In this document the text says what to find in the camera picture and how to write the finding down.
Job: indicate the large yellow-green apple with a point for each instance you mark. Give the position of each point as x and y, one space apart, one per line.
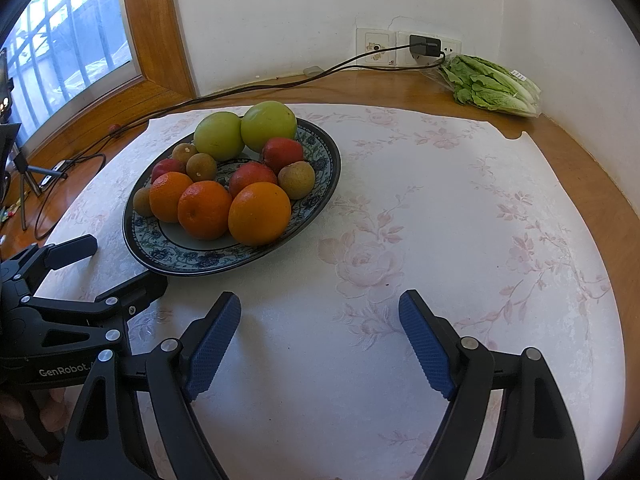
267 125

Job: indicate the window glass pane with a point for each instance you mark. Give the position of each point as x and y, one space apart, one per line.
75 35

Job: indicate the bagged green lettuce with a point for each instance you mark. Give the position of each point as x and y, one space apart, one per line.
490 87

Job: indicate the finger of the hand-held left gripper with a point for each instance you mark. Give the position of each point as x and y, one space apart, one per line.
142 292
70 252

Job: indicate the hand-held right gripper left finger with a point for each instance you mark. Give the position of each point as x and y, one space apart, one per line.
215 345

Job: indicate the small tripod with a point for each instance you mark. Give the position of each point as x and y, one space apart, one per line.
35 172

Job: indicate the black charger plug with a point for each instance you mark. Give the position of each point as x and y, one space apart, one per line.
425 45

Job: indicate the small red apple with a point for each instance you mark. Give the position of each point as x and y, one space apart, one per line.
252 176
282 154

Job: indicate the blue patterned ceramic plate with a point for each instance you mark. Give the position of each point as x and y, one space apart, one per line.
320 160

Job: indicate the black device on stand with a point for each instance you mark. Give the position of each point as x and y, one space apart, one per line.
6 105

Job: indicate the white power wall socket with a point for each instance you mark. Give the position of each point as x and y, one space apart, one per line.
452 47

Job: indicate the round green apple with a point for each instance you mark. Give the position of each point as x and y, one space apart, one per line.
219 135

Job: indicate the small white wall block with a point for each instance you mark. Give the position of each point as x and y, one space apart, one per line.
314 70

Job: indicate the white floral tablecloth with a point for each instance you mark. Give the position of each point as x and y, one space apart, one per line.
400 210

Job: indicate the large red apple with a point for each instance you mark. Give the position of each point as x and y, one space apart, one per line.
165 167

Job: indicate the person's left hand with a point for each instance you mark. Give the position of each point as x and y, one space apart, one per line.
52 410

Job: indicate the yellowish orange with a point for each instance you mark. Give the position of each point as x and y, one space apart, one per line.
260 214

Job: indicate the reddish orange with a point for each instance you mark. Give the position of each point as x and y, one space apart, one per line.
205 210

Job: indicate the white round-hole wall socket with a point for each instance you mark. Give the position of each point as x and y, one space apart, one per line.
375 47

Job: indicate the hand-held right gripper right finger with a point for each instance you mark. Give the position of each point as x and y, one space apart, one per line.
425 345

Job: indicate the small brown kiwi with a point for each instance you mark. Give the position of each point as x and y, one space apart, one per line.
296 180
184 152
141 201
201 167

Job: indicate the wooden window frame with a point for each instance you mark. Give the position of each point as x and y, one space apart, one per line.
160 35

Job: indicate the small tangerine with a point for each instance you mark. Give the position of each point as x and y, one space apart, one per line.
167 197

